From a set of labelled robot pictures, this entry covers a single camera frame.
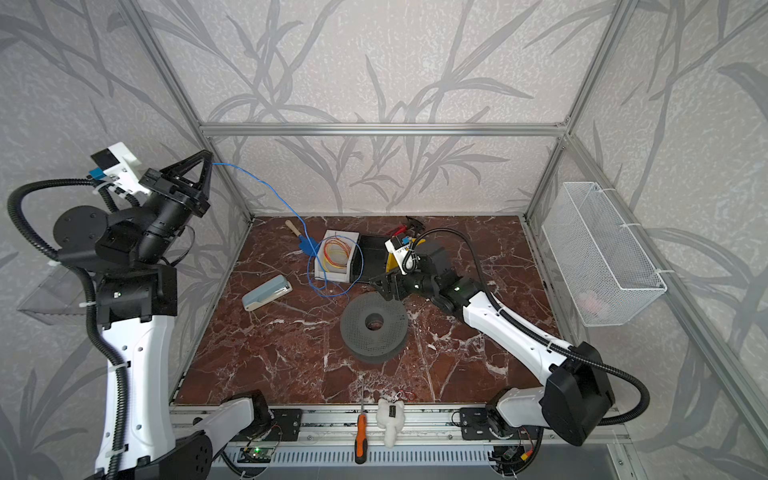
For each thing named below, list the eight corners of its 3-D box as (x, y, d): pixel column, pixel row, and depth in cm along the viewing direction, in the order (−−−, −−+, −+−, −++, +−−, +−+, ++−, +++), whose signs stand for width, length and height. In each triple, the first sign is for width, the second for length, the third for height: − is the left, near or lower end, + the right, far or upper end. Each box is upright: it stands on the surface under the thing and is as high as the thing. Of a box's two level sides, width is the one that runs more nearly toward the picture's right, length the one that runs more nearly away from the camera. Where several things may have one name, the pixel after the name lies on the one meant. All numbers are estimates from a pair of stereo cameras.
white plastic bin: (315, 282, 103) (310, 269, 97) (330, 243, 115) (326, 229, 109) (349, 286, 102) (346, 273, 96) (360, 246, 114) (358, 232, 108)
